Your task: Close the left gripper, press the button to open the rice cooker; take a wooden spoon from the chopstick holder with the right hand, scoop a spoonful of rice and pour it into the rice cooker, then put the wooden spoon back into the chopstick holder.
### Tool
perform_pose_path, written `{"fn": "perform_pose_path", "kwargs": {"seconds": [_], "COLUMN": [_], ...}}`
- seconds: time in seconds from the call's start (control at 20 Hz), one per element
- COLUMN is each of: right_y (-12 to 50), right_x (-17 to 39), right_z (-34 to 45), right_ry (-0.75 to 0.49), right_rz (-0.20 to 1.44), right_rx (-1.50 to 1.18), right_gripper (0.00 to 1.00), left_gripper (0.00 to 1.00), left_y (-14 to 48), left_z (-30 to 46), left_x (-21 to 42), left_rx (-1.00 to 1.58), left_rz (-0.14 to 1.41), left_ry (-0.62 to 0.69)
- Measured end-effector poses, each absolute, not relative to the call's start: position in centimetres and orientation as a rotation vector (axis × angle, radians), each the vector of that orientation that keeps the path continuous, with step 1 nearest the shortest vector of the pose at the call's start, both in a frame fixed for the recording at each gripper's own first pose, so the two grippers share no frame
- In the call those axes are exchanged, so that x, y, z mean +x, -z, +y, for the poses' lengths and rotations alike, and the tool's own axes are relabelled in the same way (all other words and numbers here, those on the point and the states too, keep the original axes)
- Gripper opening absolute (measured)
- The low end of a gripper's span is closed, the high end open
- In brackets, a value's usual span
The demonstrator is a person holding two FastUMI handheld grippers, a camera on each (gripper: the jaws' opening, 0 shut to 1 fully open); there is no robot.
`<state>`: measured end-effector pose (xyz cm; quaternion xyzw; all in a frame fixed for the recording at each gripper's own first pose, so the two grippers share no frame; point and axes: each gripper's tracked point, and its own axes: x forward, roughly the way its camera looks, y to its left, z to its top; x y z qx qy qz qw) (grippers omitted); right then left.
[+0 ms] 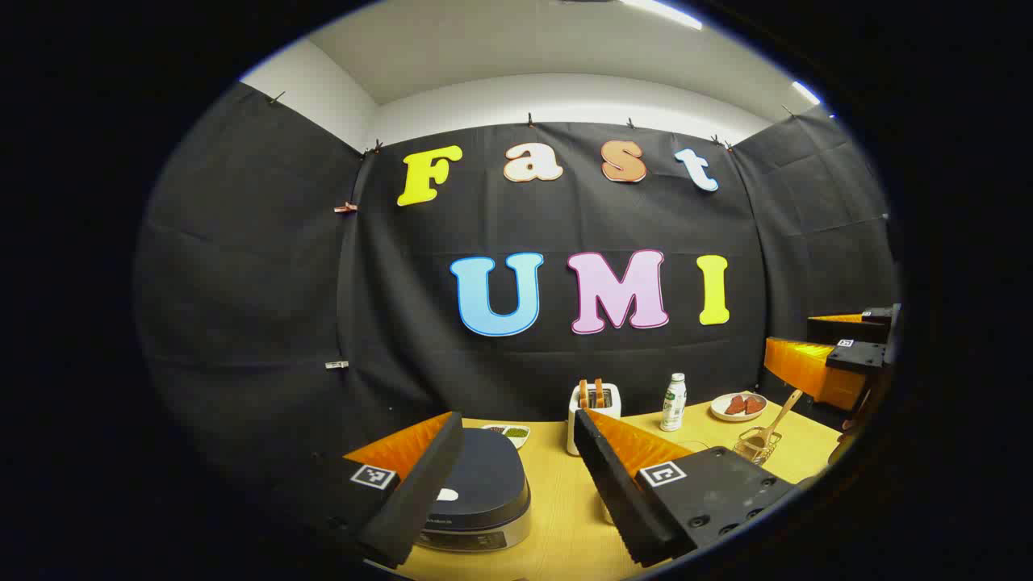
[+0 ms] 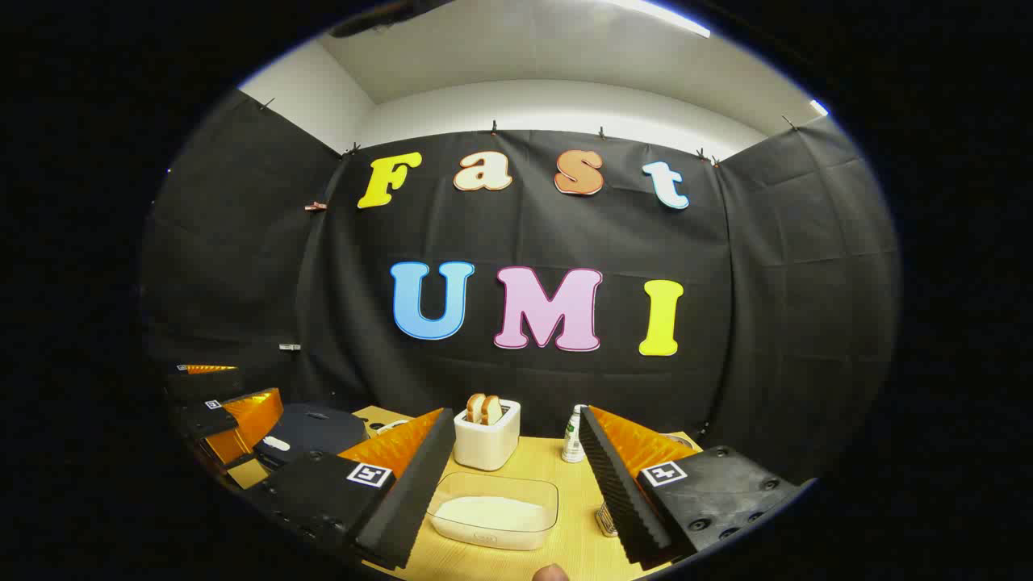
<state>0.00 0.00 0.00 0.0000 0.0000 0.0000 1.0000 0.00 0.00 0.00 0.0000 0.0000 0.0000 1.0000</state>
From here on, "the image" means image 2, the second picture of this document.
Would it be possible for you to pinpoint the white milk bottle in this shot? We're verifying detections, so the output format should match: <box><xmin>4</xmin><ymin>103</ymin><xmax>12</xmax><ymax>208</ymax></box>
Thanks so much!
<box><xmin>562</xmin><ymin>404</ymin><xmax>588</xmax><ymax>464</ymax></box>

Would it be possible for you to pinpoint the white toaster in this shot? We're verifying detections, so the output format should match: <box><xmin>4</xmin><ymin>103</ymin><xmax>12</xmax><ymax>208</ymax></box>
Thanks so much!
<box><xmin>454</xmin><ymin>399</ymin><xmax>521</xmax><ymax>471</ymax></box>

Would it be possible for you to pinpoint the clear box of rice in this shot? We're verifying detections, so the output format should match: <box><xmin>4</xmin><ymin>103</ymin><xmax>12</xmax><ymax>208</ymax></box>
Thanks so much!
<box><xmin>425</xmin><ymin>472</ymin><xmax>559</xmax><ymax>551</ymax></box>

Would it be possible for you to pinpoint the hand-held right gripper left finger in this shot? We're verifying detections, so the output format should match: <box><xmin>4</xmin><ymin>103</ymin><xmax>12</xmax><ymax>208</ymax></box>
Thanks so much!
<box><xmin>262</xmin><ymin>408</ymin><xmax>457</xmax><ymax>570</ymax></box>

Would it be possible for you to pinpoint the dark grey rice cooker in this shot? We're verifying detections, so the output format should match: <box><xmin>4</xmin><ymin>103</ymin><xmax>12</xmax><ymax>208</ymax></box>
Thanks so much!
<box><xmin>254</xmin><ymin>403</ymin><xmax>370</xmax><ymax>473</ymax></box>

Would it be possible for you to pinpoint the black backdrop cloth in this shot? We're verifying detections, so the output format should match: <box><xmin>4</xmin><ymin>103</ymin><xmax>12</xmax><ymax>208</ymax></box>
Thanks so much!
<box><xmin>141</xmin><ymin>89</ymin><xmax>901</xmax><ymax>485</ymax></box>

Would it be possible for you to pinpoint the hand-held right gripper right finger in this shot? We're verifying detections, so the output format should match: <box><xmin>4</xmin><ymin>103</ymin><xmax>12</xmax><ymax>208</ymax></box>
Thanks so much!
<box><xmin>579</xmin><ymin>405</ymin><xmax>816</xmax><ymax>566</ymax></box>

